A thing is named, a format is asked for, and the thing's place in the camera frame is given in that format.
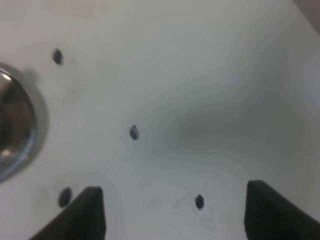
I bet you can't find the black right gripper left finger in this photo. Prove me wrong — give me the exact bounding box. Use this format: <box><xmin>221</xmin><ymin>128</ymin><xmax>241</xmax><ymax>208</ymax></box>
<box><xmin>32</xmin><ymin>186</ymin><xmax>106</xmax><ymax>240</ymax></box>

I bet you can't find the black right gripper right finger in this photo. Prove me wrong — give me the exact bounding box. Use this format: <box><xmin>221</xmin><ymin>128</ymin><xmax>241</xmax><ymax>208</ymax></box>
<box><xmin>244</xmin><ymin>180</ymin><xmax>320</xmax><ymax>240</ymax></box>

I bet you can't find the stainless steel teapot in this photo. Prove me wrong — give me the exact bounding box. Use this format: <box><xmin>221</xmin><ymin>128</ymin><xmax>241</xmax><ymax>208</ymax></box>
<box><xmin>0</xmin><ymin>62</ymin><xmax>49</xmax><ymax>183</ymax></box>

